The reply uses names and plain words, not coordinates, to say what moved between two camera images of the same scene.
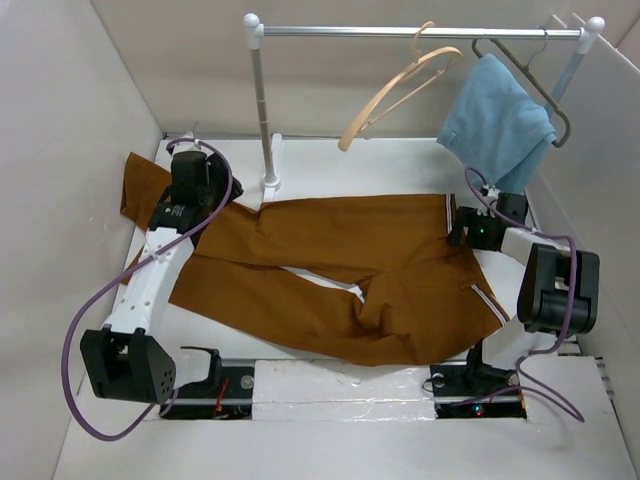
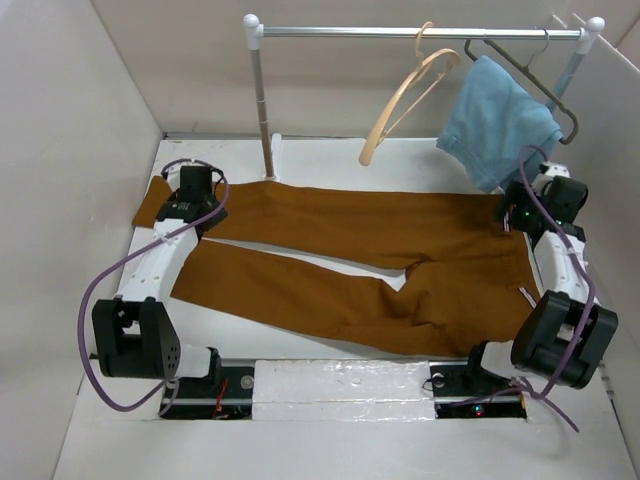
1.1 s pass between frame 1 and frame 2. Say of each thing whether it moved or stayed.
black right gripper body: moved
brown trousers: moved
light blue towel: stayed
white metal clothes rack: stayed
